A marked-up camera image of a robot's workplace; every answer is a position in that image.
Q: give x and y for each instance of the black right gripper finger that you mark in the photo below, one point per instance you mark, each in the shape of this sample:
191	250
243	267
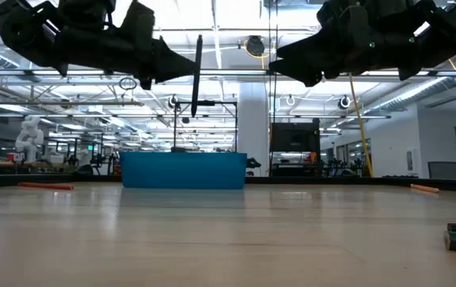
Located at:
303	49
299	71

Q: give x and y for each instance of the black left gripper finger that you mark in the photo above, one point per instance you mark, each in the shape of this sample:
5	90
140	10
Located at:
168	75
168	56

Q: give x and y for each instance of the black pen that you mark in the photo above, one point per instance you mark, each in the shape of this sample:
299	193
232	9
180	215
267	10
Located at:
197	79

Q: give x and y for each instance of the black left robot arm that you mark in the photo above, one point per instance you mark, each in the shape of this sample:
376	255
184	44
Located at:
24	32

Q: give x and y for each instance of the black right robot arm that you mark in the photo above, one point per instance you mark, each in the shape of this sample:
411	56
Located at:
451	28

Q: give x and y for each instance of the black screen on stand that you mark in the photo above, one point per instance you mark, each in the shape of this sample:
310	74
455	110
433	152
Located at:
295	137

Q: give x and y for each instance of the blue plastic bin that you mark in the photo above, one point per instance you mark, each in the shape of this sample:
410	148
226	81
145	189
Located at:
184	169

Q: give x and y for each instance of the white humanoid robot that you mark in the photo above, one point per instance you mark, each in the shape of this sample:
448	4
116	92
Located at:
28	137

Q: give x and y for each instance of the red pencil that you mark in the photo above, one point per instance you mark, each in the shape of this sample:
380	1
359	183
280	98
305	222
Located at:
45	185

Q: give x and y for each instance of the orange pencil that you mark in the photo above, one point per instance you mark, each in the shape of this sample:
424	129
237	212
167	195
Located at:
424	188

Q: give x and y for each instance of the black metal frame rig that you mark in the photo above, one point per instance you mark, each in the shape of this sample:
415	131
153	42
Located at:
206	103

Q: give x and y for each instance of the black aluminium table frame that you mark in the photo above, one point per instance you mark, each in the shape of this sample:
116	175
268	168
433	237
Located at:
331	181

